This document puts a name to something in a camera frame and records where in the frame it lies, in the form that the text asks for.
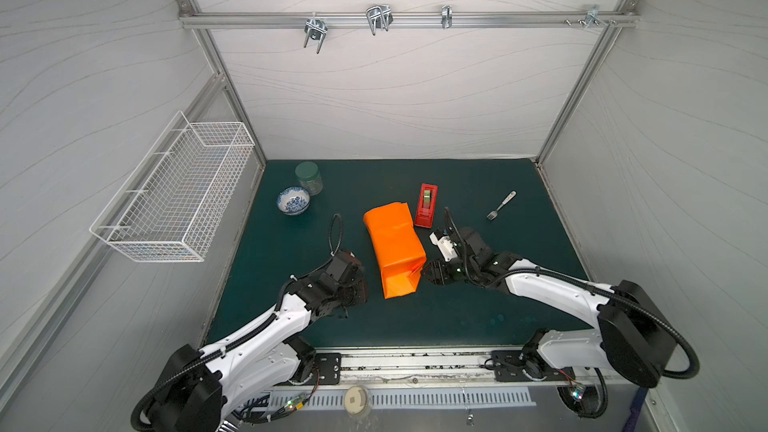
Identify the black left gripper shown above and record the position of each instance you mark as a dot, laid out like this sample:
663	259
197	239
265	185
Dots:
361	289

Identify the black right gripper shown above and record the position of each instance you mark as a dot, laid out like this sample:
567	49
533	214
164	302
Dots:
441	270

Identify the orange wrapping paper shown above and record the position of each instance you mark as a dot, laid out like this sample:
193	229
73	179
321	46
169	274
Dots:
398	250

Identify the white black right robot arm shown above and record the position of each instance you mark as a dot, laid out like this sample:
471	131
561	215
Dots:
625	331

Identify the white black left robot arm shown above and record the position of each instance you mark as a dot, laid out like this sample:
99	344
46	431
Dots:
199	388

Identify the red tape dispenser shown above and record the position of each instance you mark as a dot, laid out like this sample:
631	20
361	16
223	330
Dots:
425	215

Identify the blue white ceramic bowl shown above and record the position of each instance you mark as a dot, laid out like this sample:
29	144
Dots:
293	201

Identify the round white puck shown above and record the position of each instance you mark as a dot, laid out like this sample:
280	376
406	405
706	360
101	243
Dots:
357	402

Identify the green lidded glass jar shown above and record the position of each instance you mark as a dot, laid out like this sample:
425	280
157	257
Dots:
309	177

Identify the metal u-bolt clamp middle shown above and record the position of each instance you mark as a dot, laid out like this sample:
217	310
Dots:
379	17

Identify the metal u-bolt clamp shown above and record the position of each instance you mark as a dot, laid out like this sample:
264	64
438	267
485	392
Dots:
379	17
316	31

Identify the metal u-bolt clamp left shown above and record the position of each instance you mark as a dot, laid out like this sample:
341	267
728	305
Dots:
316	31

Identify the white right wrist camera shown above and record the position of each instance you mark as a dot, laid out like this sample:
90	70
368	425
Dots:
445	245

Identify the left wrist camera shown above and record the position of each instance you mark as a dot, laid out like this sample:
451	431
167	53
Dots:
344	267

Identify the fork with white handle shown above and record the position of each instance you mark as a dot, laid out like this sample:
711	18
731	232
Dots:
493	214

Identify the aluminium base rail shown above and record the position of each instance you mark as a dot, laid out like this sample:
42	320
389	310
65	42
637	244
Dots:
441	366

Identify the white wire basket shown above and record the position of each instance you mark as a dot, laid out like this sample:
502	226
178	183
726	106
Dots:
169	208

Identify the blue handled tool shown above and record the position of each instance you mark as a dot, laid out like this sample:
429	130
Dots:
635	410

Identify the metal ring clamp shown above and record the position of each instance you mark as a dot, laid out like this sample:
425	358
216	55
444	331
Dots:
446	17

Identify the aluminium cross rail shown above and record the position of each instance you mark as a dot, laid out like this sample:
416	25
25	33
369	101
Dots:
401	20

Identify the metal bracket clamp right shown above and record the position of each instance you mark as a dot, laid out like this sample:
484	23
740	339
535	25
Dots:
591	20

